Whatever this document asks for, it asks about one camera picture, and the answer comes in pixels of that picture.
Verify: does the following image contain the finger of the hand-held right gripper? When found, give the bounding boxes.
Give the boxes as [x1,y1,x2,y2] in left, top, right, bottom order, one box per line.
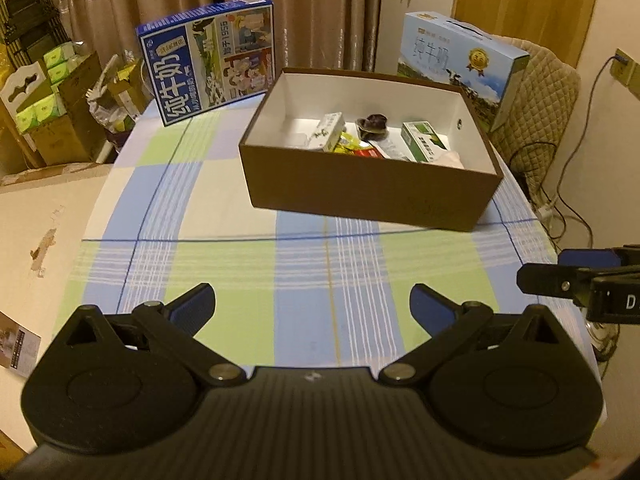
[516,262,597,307]
[557,244,640,272]

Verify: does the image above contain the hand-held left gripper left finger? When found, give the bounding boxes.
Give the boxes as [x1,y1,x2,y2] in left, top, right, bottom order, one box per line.
[64,282,247,387]

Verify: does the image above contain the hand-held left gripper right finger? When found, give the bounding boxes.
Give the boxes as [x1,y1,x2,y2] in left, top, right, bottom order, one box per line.
[377,284,564,387]

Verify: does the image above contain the brown cardboard box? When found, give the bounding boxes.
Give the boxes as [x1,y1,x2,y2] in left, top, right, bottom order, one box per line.
[238,66,505,233]

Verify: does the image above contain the white cloth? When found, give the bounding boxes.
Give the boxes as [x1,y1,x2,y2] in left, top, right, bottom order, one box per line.
[430,149,469,170]

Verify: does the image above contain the yellow snack packet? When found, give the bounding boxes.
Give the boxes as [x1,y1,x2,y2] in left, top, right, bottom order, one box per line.
[334,132,374,157]

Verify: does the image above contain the white medicine box green print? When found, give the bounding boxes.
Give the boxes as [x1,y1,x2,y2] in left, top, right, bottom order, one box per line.
[307,111,346,154]

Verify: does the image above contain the chair with quilted cover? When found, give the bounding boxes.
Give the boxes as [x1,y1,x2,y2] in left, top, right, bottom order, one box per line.
[492,35,582,197]

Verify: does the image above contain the beige embroidered bed sheet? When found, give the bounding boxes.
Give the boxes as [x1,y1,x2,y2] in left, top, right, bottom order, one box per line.
[0,162,127,461]

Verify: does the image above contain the printed booklet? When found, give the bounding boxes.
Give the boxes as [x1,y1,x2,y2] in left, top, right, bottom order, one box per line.
[0,310,42,377]

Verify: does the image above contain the dark blue milk carton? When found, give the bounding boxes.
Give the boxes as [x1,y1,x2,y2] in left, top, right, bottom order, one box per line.
[136,0,277,128]

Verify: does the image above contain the large cardboard box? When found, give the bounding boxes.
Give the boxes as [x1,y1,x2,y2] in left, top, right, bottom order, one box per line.
[0,50,109,167]

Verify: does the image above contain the stack of green tissue packs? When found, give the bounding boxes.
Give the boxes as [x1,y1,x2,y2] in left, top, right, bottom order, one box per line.
[15,42,77,134]

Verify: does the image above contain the light blue milk carton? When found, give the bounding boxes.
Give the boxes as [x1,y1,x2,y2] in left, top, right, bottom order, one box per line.
[397,10,531,134]

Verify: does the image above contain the black folding chairs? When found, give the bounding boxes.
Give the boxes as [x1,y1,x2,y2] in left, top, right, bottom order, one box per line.
[0,0,72,47]

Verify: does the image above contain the black power cable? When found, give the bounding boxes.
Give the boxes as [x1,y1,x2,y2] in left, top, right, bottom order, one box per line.
[510,56,622,256]

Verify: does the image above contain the wall socket with plug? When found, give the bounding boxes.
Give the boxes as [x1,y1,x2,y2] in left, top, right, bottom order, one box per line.
[612,48,637,86]

